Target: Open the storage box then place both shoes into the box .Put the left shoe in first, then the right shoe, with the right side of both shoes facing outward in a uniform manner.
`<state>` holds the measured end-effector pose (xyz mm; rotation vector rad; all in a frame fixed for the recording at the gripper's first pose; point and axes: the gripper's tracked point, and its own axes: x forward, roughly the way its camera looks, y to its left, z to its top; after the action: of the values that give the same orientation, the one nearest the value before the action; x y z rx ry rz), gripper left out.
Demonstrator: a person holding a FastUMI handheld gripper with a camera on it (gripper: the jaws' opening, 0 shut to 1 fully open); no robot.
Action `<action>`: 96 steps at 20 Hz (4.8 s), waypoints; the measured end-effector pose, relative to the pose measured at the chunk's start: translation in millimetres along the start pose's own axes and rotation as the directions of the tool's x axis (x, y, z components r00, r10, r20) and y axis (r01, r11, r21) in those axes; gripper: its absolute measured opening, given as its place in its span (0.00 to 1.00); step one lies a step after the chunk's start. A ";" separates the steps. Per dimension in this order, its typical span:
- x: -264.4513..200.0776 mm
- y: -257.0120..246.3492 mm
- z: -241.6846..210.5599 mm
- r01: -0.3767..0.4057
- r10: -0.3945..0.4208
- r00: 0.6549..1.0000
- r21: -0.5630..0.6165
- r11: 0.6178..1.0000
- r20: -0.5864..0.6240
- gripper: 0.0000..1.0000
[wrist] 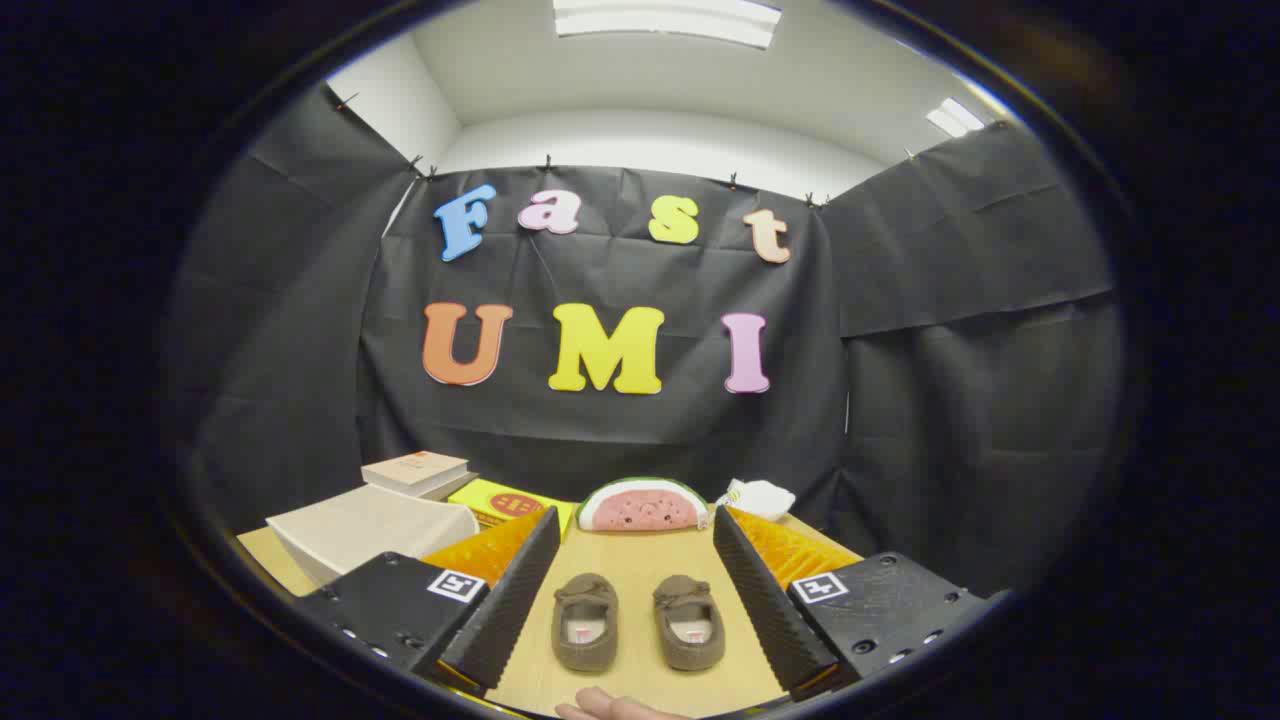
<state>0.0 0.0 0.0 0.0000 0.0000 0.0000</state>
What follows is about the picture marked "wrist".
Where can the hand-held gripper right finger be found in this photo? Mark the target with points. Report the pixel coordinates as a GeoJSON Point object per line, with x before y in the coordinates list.
{"type": "Point", "coordinates": [765, 600]}

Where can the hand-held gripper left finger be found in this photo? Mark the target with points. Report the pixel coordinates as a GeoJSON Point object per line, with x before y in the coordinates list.
{"type": "Point", "coordinates": [510, 600]}

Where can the brown fuzzy shoe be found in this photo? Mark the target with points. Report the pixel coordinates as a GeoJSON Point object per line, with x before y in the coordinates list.
{"type": "Point", "coordinates": [688, 598]}
{"type": "Point", "coordinates": [585, 600]}

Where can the beige fabric storage box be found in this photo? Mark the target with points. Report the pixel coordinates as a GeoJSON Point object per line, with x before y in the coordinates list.
{"type": "Point", "coordinates": [360, 530]}

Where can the white plush toy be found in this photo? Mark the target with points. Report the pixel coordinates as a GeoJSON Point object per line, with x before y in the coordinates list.
{"type": "Point", "coordinates": [762, 498]}

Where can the yellow book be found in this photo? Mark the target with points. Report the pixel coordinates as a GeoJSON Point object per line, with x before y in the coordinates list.
{"type": "Point", "coordinates": [478, 494]}

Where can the watermelon slice plush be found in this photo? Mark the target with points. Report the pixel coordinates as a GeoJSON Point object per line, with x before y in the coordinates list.
{"type": "Point", "coordinates": [640, 508]}

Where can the beige book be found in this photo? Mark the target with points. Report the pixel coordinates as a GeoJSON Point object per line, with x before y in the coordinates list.
{"type": "Point", "coordinates": [415, 468]}

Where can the small ceiling light panel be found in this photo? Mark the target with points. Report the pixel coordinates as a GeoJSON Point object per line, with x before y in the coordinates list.
{"type": "Point", "coordinates": [955, 117]}

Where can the large ceiling light panel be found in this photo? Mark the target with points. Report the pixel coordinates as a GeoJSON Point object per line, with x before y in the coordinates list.
{"type": "Point", "coordinates": [665, 20]}

